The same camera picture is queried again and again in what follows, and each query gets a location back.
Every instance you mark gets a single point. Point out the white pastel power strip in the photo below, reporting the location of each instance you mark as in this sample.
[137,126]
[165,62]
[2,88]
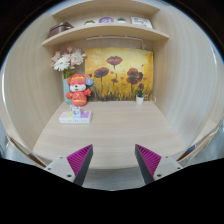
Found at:
[86,118]

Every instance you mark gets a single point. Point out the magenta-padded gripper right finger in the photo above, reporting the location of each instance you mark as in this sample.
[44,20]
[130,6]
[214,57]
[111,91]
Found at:
[149,160]

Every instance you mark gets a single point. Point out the pink and white flower bouquet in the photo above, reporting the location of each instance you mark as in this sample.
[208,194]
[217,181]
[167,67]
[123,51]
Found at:
[68,60]

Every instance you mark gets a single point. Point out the white light bar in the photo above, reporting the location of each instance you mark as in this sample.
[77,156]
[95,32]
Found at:
[113,38]

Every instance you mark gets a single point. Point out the small plant in white pot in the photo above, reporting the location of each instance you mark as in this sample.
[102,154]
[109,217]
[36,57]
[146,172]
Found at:
[139,99]

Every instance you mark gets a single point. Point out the red plush toy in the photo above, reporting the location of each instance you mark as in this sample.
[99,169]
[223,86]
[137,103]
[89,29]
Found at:
[79,95]

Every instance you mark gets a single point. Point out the yellow poppy painting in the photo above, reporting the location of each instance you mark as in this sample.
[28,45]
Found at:
[123,63]

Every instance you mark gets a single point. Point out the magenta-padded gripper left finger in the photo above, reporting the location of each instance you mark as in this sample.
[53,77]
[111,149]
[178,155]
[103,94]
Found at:
[78,160]

